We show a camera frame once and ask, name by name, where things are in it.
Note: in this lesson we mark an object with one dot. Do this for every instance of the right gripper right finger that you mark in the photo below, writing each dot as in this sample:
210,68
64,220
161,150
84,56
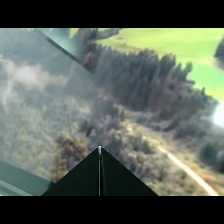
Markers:
120,180

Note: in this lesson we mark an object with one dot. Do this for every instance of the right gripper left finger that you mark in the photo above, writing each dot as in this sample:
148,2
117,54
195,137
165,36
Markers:
81,180

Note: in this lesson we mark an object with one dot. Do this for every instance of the pale green shirt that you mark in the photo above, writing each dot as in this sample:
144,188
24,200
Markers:
20,178

